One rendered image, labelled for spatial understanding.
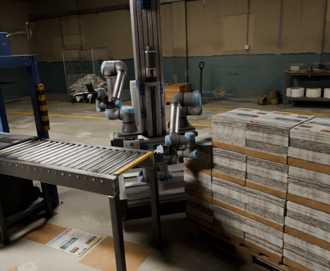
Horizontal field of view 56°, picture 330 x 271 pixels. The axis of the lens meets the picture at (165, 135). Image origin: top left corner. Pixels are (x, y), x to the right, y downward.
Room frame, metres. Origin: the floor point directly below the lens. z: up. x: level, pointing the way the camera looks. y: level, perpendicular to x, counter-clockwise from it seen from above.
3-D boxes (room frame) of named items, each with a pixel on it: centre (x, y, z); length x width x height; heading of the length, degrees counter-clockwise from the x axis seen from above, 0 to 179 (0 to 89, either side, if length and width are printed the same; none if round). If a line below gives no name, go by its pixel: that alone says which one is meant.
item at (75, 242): (2.29, 0.82, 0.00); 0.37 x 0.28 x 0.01; 62
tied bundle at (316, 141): (1.74, -0.96, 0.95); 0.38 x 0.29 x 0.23; 131
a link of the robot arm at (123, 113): (2.79, 0.34, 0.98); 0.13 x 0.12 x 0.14; 74
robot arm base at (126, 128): (2.79, 0.33, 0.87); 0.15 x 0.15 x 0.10
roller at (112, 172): (2.00, 0.27, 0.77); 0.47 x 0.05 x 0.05; 152
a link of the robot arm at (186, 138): (2.17, -0.17, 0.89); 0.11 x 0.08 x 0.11; 81
